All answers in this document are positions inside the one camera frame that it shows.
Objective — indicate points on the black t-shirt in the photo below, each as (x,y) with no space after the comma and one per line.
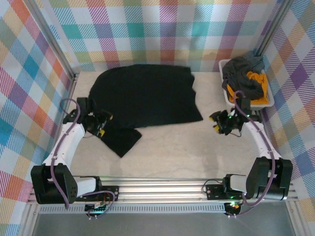
(147,98)

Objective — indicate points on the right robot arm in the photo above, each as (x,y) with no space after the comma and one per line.
(261,142)

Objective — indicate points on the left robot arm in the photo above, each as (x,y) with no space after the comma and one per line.
(69,142)

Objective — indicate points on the white plastic basket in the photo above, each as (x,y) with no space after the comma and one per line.
(261,106)

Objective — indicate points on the dark gray t-shirt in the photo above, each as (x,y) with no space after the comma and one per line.
(241,73)

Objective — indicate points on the orange t-shirt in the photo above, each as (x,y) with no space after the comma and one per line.
(261,81)

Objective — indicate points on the blue-gray t-shirt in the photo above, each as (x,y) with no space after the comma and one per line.
(256,61)

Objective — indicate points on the small controller board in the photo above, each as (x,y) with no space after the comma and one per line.
(94,211)
(232,209)

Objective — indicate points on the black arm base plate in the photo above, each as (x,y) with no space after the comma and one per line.
(214,191)
(110,193)

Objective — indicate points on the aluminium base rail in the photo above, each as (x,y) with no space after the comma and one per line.
(160,191)

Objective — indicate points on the aluminium corner post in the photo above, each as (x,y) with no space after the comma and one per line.
(273,27)
(51,39)

